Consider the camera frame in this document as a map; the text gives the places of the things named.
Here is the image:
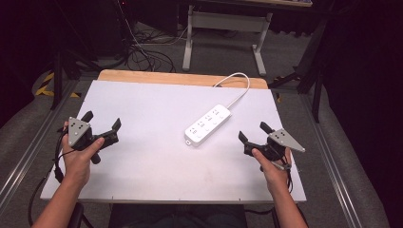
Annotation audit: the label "black tripod stand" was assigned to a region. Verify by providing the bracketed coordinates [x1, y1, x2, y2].
[267, 12, 331, 124]

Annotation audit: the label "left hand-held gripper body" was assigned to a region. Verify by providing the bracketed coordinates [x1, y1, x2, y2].
[67, 116, 120, 165]

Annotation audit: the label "person's legs in dark trousers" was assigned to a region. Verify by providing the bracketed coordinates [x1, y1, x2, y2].
[107, 203, 249, 228]

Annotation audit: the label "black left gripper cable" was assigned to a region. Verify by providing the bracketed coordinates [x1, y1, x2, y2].
[28, 126, 70, 228]

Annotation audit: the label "white metal desk frame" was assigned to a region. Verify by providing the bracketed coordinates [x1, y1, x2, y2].
[182, 3, 274, 77]

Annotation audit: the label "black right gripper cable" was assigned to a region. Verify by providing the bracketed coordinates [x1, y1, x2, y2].
[283, 162, 295, 195]

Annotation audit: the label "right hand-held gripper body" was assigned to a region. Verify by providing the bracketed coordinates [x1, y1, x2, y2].
[243, 127, 306, 172]

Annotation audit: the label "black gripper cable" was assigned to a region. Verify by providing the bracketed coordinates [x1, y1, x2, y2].
[28, 126, 70, 228]
[283, 162, 295, 195]

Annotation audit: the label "white power strip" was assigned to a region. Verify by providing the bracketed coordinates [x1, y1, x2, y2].
[183, 104, 233, 148]

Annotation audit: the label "person's left hand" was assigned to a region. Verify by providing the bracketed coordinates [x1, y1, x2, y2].
[61, 121, 106, 188]

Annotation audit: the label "yellow and black floor tape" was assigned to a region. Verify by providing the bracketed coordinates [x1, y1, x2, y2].
[33, 71, 82, 99]

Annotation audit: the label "person's right hand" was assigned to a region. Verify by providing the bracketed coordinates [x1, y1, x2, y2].
[251, 147, 293, 195]

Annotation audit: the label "aluminium frame rail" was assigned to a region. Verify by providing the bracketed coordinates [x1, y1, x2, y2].
[0, 79, 81, 206]
[298, 93, 363, 228]

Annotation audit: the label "white power strip cable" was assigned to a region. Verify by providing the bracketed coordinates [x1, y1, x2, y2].
[212, 71, 251, 110]

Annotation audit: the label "black metal stand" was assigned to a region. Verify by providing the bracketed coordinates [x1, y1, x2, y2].
[47, 0, 104, 111]

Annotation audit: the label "tangle of black floor cables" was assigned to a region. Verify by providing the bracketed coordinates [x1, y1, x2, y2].
[115, 0, 188, 74]

